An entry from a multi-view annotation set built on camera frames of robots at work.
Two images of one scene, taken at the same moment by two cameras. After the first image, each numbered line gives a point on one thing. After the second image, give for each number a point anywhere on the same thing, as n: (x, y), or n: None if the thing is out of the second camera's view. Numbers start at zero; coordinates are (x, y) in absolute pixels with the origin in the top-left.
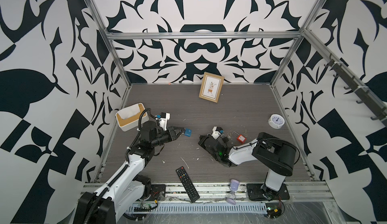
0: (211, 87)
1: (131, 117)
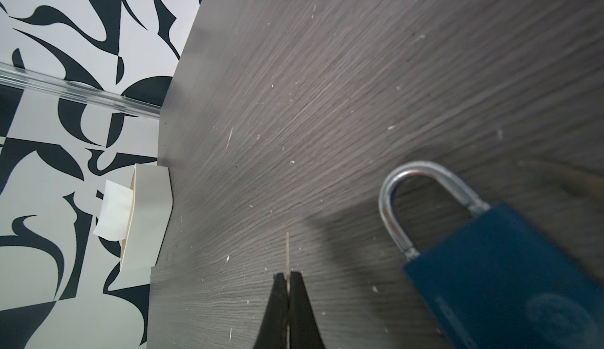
0: None
1: (152, 205)
